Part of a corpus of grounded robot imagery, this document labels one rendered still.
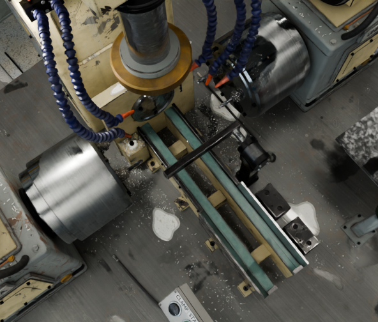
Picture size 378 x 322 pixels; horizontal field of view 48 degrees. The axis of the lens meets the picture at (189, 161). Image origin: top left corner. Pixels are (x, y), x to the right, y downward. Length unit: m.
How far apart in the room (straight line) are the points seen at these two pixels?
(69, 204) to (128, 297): 0.41
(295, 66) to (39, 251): 0.80
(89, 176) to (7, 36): 1.36
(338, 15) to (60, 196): 0.85
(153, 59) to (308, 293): 0.83
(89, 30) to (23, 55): 1.13
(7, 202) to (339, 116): 1.06
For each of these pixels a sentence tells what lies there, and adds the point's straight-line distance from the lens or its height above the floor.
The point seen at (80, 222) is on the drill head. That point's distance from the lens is 1.09.
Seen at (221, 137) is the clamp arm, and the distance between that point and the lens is 1.19.
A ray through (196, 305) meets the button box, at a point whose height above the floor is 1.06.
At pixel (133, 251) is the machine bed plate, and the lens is 1.36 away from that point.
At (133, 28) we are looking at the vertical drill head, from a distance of 0.83.
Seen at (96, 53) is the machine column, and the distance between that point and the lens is 1.18.
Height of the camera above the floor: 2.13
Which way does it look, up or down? 70 degrees down
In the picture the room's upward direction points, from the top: 6 degrees counter-clockwise
